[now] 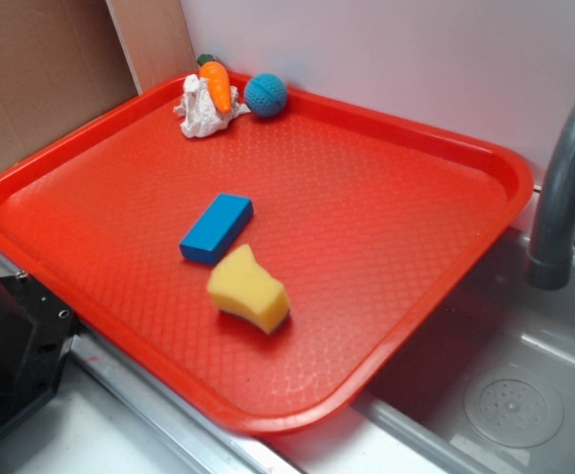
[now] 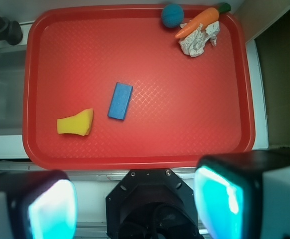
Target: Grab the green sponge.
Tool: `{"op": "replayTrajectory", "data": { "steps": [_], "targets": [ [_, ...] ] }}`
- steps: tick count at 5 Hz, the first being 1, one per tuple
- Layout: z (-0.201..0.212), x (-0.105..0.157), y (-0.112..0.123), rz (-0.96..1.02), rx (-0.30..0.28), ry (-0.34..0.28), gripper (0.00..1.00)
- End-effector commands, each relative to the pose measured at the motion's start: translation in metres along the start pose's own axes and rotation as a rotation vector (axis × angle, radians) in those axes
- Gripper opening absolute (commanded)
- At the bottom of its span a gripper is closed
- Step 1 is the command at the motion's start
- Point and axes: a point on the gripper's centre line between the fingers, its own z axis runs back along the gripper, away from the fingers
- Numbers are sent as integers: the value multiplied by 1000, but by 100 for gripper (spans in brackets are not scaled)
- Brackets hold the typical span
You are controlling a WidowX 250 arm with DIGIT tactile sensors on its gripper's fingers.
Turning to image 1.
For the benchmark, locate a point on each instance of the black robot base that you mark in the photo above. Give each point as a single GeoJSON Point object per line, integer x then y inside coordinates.
{"type": "Point", "coordinates": [35, 331]}

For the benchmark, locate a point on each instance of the yellow green sponge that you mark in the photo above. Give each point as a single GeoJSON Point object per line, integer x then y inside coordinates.
{"type": "Point", "coordinates": [240, 286]}

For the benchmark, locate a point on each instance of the blue rectangular block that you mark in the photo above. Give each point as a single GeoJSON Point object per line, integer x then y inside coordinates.
{"type": "Point", "coordinates": [218, 227]}

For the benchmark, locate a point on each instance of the red plastic tray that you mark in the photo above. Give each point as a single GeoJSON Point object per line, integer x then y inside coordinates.
{"type": "Point", "coordinates": [367, 219]}

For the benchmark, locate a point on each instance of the blue textured ball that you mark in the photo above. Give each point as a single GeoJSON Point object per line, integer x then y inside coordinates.
{"type": "Point", "coordinates": [266, 95]}

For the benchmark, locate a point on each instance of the crumpled white paper towel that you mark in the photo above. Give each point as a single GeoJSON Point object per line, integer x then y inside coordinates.
{"type": "Point", "coordinates": [201, 118]}

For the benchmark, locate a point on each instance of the orange toy carrot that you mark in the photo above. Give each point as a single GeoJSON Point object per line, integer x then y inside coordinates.
{"type": "Point", "coordinates": [217, 82]}

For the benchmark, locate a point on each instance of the grey toy faucet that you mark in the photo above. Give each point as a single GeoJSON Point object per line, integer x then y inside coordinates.
{"type": "Point", "coordinates": [552, 245]}

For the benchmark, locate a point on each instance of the grey plastic sink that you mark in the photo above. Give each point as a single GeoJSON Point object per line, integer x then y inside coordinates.
{"type": "Point", "coordinates": [486, 386]}

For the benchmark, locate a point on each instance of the brown cardboard panel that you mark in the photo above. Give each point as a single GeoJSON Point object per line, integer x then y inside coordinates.
{"type": "Point", "coordinates": [64, 63]}

